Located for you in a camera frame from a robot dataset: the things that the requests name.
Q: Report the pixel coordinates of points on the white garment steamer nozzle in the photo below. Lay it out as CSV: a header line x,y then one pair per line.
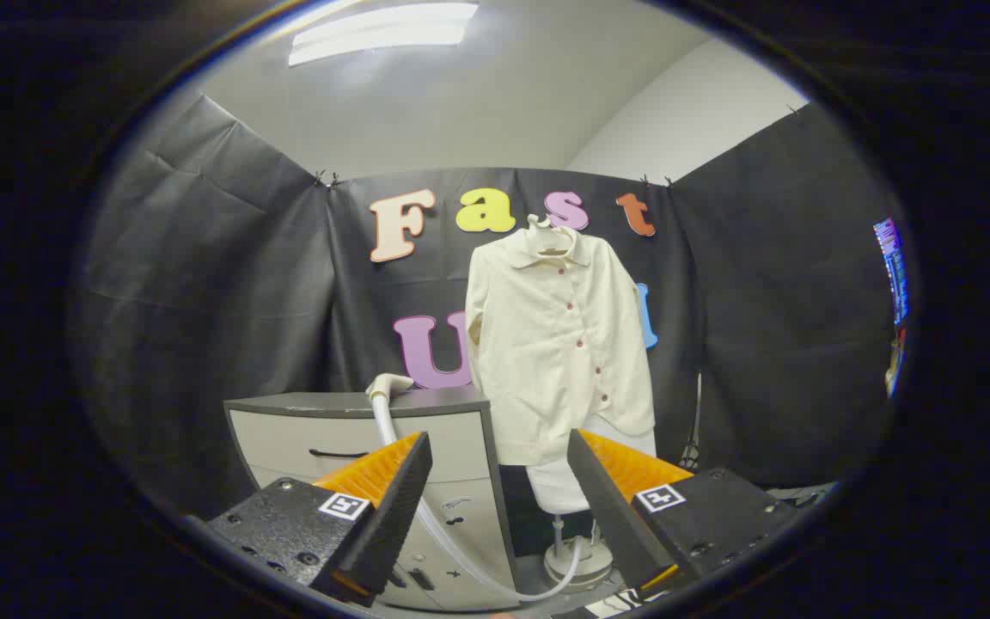
x,y
385,384

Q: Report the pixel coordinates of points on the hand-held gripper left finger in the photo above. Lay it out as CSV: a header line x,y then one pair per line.
x,y
392,516

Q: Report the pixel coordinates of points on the black backdrop cloth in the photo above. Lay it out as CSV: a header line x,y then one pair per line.
x,y
229,284

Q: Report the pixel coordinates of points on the ceiling light panel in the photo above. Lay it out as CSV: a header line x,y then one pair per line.
x,y
383,30

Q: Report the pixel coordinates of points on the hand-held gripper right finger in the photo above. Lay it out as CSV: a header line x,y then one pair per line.
x,y
611,516

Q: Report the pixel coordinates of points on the grey drawer cabinet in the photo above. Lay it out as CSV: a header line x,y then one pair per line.
x,y
461,456

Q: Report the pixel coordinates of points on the white garment steamer base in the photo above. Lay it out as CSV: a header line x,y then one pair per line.
x,y
577,567

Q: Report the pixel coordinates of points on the cream button shirt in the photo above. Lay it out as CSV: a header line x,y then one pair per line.
x,y
546,361

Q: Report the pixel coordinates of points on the white clothes hanger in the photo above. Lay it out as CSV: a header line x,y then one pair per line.
x,y
538,225

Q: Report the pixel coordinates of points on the bright display screen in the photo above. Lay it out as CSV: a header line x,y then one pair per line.
x,y
893,258

